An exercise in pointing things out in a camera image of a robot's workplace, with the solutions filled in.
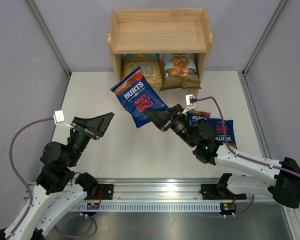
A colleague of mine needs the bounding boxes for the aluminium frame post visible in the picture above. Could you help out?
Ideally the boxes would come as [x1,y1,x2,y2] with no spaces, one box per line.
[25,0,72,80]
[241,0,290,78]

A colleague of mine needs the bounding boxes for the wooden two-tier shelf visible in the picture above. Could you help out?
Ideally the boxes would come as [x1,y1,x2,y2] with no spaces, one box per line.
[106,8,214,112]

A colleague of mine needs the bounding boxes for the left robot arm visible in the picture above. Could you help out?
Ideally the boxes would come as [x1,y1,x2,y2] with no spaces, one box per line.
[0,112,115,240]

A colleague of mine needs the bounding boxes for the left aluminium frame post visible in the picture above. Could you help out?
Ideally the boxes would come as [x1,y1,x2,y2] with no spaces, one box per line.
[25,0,72,80]

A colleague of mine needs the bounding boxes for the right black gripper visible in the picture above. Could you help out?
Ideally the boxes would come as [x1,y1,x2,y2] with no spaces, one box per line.
[145,103,198,148]

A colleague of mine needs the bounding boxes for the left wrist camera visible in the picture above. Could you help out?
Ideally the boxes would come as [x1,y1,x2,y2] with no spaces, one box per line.
[53,109,74,129]

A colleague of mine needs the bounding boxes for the blue burts chips bag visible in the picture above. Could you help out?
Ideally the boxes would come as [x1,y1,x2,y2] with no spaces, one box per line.
[186,110,211,126]
[110,65,169,128]
[209,118,237,149]

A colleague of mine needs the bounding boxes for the white slotted cable duct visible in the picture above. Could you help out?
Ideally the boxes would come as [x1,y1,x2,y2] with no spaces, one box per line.
[70,202,221,213]

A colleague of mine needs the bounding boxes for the right aluminium frame post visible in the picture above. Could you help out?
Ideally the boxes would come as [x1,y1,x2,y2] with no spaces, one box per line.
[241,0,290,78]

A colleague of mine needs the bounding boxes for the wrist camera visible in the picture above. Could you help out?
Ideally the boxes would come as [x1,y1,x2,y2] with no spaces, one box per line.
[53,109,74,129]
[182,93,197,114]

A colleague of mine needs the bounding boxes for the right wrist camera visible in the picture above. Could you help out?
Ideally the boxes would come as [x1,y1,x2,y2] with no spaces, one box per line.
[182,93,197,114]

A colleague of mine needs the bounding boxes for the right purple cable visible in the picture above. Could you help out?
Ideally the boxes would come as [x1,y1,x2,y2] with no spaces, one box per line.
[194,96,300,217]

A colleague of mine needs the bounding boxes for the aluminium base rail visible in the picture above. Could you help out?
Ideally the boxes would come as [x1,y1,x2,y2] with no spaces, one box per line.
[23,177,276,204]

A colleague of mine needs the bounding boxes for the light blue cassava chips bag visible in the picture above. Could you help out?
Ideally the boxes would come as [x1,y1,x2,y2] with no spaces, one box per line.
[160,53,201,91]

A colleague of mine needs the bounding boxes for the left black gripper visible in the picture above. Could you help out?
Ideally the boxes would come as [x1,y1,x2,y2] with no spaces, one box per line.
[66,112,115,167]

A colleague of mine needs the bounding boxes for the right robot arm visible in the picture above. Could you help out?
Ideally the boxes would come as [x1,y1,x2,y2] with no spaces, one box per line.
[144,104,300,209]

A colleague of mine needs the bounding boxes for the tan kettle chips bag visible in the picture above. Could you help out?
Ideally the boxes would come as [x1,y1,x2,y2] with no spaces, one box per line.
[122,53,163,87]

